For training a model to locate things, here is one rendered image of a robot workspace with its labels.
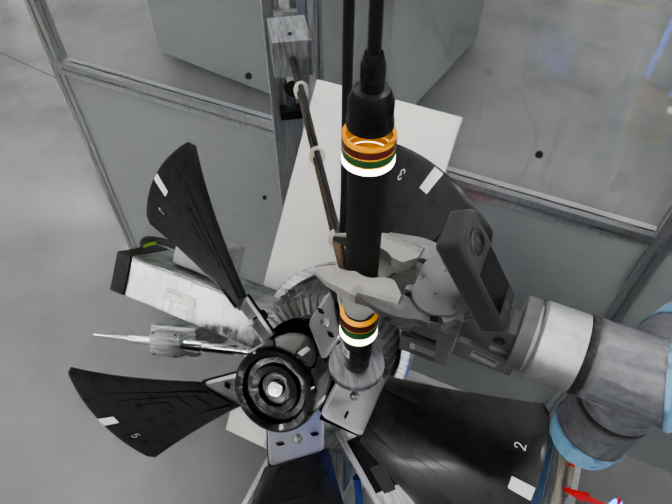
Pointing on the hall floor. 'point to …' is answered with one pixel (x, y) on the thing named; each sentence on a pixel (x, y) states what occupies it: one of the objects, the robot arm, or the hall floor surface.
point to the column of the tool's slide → (291, 133)
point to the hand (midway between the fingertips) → (335, 252)
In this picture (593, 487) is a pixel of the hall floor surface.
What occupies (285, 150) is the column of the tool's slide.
